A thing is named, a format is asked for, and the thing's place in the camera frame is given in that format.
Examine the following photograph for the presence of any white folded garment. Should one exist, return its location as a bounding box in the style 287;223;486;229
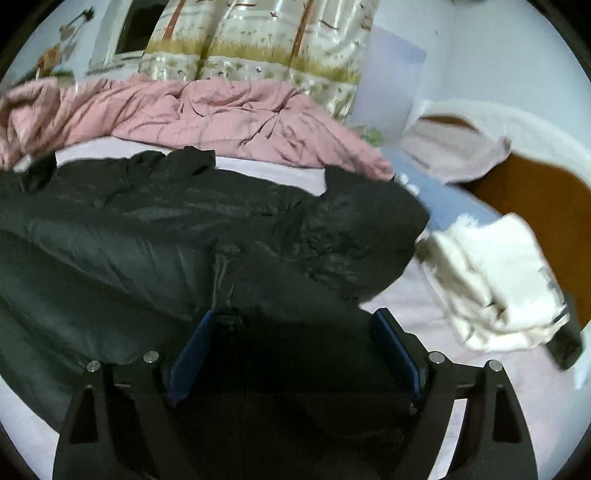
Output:
416;213;571;352

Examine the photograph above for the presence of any blue pillow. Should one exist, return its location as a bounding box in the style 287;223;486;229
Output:
381;147;504;236

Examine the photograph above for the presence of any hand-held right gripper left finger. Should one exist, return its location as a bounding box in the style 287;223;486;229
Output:
52;308;217;480

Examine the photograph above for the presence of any wall lamp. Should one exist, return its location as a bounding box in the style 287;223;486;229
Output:
59;7;95;40

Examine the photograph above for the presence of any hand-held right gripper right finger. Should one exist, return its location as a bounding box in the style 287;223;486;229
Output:
372;307;539;480

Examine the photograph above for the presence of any cluttered side table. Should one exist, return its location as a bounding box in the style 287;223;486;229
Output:
14;44;77;86

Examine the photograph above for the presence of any dark folded garment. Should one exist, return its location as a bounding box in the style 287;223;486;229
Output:
545;293;585;371

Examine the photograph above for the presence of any pink quilt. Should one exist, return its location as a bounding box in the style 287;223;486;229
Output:
0;74;395;182

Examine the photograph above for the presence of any pink pillow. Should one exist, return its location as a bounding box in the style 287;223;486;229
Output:
401;120;512;184

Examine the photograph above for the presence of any white and wooden headboard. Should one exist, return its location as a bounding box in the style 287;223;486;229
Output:
411;99;591;326

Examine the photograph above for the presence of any black padded jacket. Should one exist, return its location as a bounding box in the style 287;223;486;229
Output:
0;147;430;480

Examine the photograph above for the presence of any dark window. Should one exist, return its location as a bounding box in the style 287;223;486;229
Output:
115;0;167;56

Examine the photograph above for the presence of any tree print curtain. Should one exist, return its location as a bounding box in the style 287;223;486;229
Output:
139;0;382;121

